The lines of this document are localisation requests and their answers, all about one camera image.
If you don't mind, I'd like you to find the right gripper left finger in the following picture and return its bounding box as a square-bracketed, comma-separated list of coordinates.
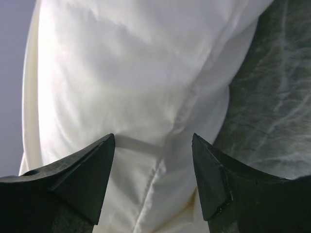
[0, 134, 115, 233]

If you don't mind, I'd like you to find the white pillow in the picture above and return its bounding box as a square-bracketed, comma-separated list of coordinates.
[19, 0, 271, 233]

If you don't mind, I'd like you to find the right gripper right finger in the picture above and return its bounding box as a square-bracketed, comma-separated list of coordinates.
[192, 134, 311, 233]

